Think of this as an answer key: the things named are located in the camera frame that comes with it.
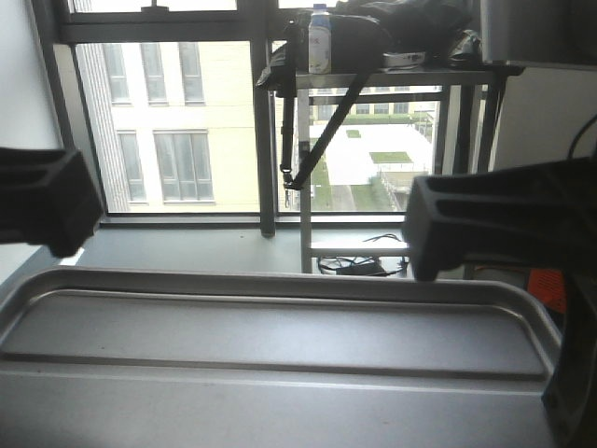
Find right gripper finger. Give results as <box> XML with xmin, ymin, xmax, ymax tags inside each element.
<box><xmin>402</xmin><ymin>158</ymin><xmax>596</xmax><ymax>281</ymax></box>
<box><xmin>542</xmin><ymin>273</ymin><xmax>596</xmax><ymax>447</ymax></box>

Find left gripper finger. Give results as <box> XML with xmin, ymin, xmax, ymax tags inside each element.
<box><xmin>1</xmin><ymin>147</ymin><xmax>104</xmax><ymax>258</ymax></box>

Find silver ribbed metal tray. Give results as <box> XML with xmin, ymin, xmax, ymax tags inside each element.
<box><xmin>1</xmin><ymin>268</ymin><xmax>560</xmax><ymax>447</ymax></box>

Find metal shelf rack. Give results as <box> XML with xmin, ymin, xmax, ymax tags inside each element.
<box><xmin>279</xmin><ymin>67</ymin><xmax>515</xmax><ymax>273</ymax></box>

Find orange object at right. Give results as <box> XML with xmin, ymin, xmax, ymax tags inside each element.
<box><xmin>527</xmin><ymin>269</ymin><xmax>566</xmax><ymax>314</ymax></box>

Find white plastic bottle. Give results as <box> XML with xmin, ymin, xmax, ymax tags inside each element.
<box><xmin>308</xmin><ymin>4</ymin><xmax>332</xmax><ymax>75</ymax></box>

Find black cables on floor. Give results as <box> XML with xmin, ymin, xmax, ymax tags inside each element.
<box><xmin>317</xmin><ymin>232</ymin><xmax>411</xmax><ymax>277</ymax></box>

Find black bag with strap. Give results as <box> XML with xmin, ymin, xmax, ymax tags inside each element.
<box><xmin>256</xmin><ymin>1</ymin><xmax>481</xmax><ymax>190</ymax></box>

